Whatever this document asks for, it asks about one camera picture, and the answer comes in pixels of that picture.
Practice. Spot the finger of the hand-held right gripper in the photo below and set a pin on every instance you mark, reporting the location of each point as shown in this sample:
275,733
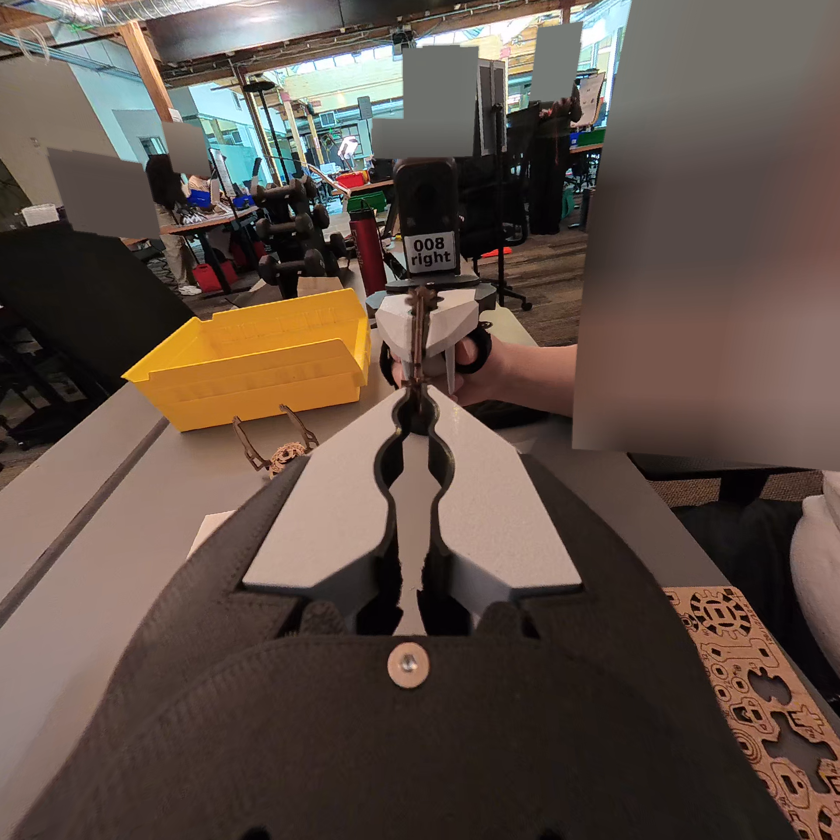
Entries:
394,325
453,321

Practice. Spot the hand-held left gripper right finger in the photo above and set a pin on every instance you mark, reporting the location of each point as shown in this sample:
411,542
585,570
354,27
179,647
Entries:
505,518

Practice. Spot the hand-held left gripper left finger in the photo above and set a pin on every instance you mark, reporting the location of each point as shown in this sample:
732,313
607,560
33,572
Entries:
328,512

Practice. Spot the small wooden gear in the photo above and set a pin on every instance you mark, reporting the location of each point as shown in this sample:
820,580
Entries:
423,300

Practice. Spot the dark wooden axle rod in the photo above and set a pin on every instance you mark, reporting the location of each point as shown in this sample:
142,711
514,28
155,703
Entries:
415,367

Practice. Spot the person's right forearm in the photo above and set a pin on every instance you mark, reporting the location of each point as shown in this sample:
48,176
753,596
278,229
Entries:
548,380

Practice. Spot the wooden model claw assembly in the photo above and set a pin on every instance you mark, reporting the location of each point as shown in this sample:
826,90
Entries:
279,449

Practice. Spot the laser-cut wooden parts sheet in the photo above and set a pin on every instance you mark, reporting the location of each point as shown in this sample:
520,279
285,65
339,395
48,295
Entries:
761,709

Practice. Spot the person's right hand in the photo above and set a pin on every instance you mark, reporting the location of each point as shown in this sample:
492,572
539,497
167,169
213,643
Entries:
489,384

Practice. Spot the green storage bin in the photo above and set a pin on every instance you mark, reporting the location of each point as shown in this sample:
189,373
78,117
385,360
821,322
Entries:
367,202

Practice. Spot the red metal bottle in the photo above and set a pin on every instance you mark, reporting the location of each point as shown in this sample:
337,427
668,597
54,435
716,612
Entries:
367,256

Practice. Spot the red storage bin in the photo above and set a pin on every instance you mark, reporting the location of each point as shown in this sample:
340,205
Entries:
354,180

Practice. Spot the grey upright monitor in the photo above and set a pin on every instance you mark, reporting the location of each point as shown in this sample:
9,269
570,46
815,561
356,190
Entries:
492,108

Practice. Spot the white paper sheet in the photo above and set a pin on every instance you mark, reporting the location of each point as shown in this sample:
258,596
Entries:
203,535

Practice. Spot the rack of black dumbbells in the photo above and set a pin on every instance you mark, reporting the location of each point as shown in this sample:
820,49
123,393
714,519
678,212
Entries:
295,229

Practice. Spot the yellow plastic bin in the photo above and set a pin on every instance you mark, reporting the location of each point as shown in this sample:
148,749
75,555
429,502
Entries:
262,361

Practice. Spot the black light stand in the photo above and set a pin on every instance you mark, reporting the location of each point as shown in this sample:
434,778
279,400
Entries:
266,131

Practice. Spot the red floor box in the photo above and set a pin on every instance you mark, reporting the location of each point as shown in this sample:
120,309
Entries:
216,275

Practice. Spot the white cloth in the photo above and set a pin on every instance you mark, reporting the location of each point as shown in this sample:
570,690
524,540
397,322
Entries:
817,564

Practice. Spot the black padded chair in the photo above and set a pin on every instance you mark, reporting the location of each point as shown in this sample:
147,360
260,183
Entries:
79,308

